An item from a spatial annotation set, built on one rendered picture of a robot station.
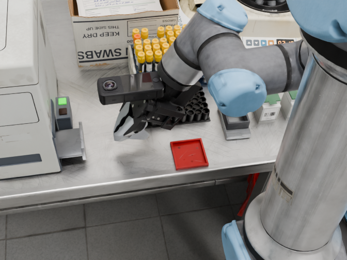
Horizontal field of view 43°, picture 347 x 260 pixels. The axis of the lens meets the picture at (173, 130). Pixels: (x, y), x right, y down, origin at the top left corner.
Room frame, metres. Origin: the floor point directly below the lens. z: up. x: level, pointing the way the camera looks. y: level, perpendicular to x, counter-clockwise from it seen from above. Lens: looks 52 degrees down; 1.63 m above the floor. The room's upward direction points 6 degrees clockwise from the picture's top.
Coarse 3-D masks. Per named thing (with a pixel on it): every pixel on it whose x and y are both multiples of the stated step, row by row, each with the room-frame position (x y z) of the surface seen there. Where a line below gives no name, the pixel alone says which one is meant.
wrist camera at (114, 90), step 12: (156, 72) 0.56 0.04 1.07; (108, 84) 0.52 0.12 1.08; (120, 84) 0.53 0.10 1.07; (132, 84) 0.53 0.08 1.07; (144, 84) 0.53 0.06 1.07; (156, 84) 0.53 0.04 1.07; (108, 96) 0.50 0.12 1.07; (120, 96) 0.50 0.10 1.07; (132, 96) 0.51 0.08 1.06; (144, 96) 0.52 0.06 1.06; (156, 96) 0.52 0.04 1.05
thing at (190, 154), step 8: (176, 144) 0.55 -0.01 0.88; (184, 144) 0.55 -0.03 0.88; (192, 144) 0.55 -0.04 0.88; (200, 144) 0.56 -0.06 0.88; (176, 152) 0.53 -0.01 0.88; (184, 152) 0.53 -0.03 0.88; (192, 152) 0.53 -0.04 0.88; (200, 152) 0.54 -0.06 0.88; (176, 160) 0.51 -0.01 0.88; (184, 160) 0.51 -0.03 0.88; (192, 160) 0.51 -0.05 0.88; (200, 160) 0.52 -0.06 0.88; (176, 168) 0.49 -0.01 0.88; (184, 168) 0.49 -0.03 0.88
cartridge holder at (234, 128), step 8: (224, 120) 0.62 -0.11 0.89; (232, 120) 0.62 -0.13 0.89; (240, 120) 0.62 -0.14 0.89; (248, 120) 0.61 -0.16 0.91; (224, 128) 0.60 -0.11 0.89; (232, 128) 0.60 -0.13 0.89; (240, 128) 0.60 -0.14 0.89; (248, 128) 0.60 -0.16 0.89; (232, 136) 0.58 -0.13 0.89; (240, 136) 0.58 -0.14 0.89; (248, 136) 0.59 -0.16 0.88
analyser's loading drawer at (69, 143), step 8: (72, 128) 0.54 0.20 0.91; (80, 128) 0.52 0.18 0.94; (56, 136) 0.51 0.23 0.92; (64, 136) 0.52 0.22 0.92; (72, 136) 0.52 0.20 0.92; (80, 136) 0.50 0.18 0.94; (56, 144) 0.49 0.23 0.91; (64, 144) 0.50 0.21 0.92; (72, 144) 0.50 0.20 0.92; (80, 144) 0.50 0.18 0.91; (64, 152) 0.48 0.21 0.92; (72, 152) 0.48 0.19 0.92; (80, 152) 0.48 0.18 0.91
